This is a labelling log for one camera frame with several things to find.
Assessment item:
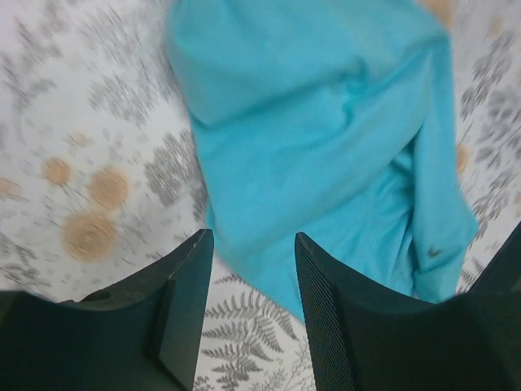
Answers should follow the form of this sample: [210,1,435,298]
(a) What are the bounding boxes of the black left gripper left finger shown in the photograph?
[1,229,214,390]

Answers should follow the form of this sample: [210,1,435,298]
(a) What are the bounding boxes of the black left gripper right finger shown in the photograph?
[295,231,520,390]

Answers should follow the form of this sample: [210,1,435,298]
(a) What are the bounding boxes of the turquoise t shirt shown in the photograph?
[166,1,477,318]

